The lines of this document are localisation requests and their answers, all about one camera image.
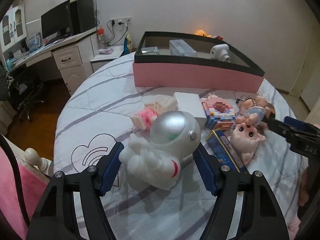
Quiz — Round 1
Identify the black office chair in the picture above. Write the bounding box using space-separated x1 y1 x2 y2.
1 64 44 121

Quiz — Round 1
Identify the clear plastic box blue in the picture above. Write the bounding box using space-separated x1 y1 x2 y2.
169 40 197 57

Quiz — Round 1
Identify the striped white tablecloth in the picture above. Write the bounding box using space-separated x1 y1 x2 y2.
53 52 308 240

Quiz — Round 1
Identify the orange octopus plush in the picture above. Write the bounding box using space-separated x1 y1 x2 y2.
194 29 212 38

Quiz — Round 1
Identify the wall power outlet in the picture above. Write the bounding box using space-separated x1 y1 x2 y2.
110 16 132 24

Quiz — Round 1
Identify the white desk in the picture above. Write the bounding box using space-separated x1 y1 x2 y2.
11 28 98 95

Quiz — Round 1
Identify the small pink brick figure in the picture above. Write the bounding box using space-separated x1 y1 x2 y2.
130 95 177 131

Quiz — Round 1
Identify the pink black storage box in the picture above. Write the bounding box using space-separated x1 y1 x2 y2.
132 31 265 93

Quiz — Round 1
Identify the snack bag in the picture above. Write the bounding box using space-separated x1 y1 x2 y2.
124 32 133 55

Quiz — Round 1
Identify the white astronaut figure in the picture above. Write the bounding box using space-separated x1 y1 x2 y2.
119 111 201 191

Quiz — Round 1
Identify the black computer monitor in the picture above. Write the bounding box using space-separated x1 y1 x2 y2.
41 0 71 38

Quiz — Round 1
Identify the white small side cabinet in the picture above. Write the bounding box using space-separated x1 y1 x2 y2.
91 45 124 72

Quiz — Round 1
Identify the red cap bottle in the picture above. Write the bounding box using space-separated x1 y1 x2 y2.
97 27 105 49

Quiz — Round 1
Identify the white power adapter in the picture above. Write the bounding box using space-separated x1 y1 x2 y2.
174 92 207 129

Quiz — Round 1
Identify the teal clear plastic package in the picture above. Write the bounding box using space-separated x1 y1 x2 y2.
141 46 159 55

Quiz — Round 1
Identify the black computer tower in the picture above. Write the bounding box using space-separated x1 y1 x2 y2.
69 0 96 35

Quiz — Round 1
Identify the white hutch cabinet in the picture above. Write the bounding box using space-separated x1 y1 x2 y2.
1 5 27 51

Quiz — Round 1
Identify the pink pig doll figure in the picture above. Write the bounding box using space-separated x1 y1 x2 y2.
229 97 276 165

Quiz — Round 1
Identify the blue narrow carton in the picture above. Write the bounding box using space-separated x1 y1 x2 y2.
206 129 248 173

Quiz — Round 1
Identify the pink brick donut model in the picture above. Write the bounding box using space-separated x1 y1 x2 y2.
200 94 236 131

